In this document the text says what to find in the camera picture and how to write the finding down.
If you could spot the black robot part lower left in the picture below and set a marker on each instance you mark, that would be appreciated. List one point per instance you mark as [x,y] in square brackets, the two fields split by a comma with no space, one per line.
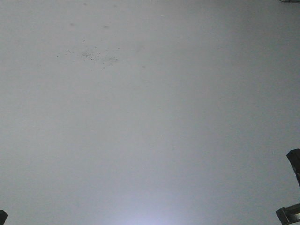
[3,217]

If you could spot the black robot part right edge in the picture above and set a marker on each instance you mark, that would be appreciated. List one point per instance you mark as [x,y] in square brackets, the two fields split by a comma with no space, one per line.
[294,159]

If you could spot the black bracket lower right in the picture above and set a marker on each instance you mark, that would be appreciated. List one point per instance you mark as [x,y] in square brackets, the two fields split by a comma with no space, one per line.
[289,215]

